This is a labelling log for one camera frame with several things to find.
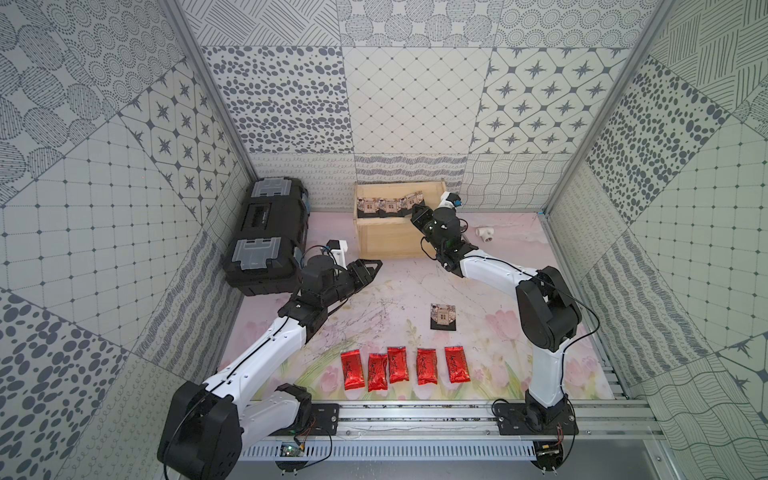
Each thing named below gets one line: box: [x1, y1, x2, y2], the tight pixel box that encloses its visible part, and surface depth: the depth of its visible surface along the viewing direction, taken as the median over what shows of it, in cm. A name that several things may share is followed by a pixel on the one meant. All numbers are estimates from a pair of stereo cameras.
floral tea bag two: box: [386, 198, 398, 213], surface depth 95 cm
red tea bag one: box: [340, 349, 366, 391], surface depth 82 cm
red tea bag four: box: [416, 348, 438, 385], surface depth 83 cm
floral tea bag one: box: [357, 197, 380, 218], surface depth 95 cm
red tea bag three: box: [387, 346, 409, 383], surface depth 83 cm
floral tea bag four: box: [430, 303, 457, 331], surface depth 94 cm
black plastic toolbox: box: [224, 177, 310, 296], surface depth 92 cm
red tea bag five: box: [444, 346, 471, 383], surface depth 83 cm
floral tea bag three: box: [406, 190, 424, 210], surface depth 95 cm
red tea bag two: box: [368, 353, 388, 392], surface depth 81 cm
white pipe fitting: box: [475, 227, 494, 243], surface depth 113 cm
